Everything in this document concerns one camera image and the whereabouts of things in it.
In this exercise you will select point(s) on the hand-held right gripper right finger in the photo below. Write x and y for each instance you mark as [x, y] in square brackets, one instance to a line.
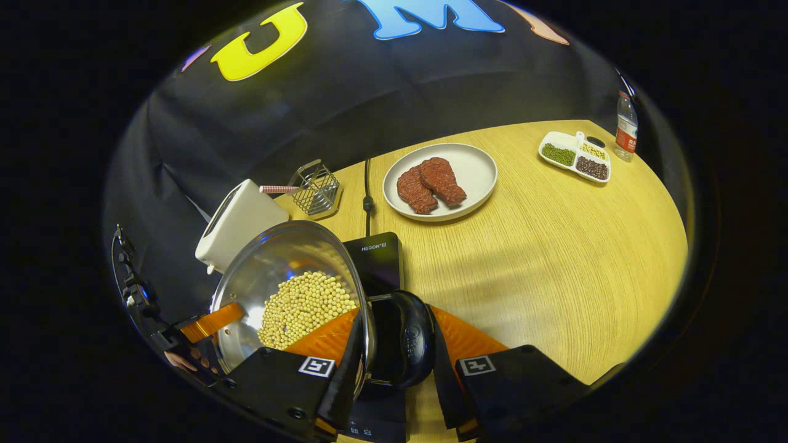
[446, 381]

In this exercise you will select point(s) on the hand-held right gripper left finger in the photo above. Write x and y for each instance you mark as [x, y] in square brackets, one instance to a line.
[345, 387]

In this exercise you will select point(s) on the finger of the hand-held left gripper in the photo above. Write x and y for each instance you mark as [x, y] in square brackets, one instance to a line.
[212, 321]

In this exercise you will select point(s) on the black induction cooktop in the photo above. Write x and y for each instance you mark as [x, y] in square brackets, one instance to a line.
[378, 261]

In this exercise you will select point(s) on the pile of yellow soybeans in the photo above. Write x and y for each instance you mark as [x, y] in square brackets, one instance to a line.
[305, 307]

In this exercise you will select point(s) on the white toaster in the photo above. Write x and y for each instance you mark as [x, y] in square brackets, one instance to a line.
[240, 221]

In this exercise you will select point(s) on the white oval plate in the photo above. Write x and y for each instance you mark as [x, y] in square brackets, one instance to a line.
[474, 169]

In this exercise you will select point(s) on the white divided dish with beans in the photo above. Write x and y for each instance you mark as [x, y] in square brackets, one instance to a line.
[572, 157]

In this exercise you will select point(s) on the clear water bottle red label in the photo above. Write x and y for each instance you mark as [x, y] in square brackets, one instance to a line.
[627, 129]

